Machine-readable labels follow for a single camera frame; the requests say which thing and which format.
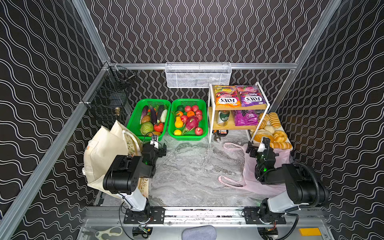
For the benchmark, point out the orange tangerine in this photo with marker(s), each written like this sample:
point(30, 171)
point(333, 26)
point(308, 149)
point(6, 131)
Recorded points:
point(190, 113)

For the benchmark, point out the purple eggplant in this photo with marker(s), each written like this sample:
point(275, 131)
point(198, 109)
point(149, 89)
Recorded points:
point(153, 115)

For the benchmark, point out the white wire wall basket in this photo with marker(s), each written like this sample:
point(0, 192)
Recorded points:
point(197, 75)

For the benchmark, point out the purple candy bag shelf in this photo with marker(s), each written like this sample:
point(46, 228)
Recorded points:
point(245, 118)

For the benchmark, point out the white-handled scissors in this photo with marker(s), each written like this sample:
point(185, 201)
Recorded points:
point(111, 232)

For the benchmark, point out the right green plastic basket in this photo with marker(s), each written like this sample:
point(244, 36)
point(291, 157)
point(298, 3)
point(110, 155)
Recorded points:
point(180, 108)

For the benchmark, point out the orange Fox's candy bag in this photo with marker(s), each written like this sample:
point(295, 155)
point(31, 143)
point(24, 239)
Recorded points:
point(227, 96)

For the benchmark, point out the yellow pear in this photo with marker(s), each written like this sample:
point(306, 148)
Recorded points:
point(178, 122)

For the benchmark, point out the tray of bread rolls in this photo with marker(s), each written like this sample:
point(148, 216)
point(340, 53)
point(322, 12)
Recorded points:
point(271, 127)

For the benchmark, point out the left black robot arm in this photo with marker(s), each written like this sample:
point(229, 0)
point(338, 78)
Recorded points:
point(122, 179)

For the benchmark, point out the black wire wall rack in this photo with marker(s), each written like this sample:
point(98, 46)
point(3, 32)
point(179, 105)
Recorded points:
point(110, 100)

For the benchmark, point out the left green plastic basket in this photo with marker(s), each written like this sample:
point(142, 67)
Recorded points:
point(141, 114)

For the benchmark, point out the grey padded cushion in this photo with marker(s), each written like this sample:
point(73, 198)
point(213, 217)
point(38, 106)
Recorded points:
point(200, 233)

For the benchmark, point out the purple Fox's berries candy bag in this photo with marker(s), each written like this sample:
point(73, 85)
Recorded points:
point(250, 95)

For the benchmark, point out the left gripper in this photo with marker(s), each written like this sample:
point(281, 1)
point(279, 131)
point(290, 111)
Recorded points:
point(159, 150)

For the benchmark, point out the red apple front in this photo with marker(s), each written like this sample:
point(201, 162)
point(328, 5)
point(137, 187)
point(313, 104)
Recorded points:
point(199, 131)

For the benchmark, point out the green plastic basket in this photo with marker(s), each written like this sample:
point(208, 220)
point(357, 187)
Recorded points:
point(180, 108)
point(141, 114)

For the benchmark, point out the yellow block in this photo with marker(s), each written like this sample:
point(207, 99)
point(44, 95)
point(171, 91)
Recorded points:
point(310, 232)

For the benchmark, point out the pink dragon fruit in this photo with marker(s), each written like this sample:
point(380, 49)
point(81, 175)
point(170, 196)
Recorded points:
point(191, 124)

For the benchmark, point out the cream canvas tote bag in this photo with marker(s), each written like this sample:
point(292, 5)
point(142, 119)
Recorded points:
point(102, 150)

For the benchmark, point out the green cabbage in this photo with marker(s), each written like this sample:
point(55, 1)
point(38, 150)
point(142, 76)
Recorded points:
point(146, 128)

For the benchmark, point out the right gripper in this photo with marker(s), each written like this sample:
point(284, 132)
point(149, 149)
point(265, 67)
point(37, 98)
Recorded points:
point(261, 152)

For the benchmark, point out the green drink can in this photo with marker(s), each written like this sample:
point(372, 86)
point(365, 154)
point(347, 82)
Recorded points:
point(223, 117)

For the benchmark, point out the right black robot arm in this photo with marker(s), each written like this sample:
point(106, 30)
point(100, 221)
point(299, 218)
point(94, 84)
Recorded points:
point(303, 188)

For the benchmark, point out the yellow lemon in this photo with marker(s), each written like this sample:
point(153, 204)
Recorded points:
point(177, 132)

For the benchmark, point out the red tomato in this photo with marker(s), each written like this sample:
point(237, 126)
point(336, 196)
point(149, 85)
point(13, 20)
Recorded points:
point(159, 127)

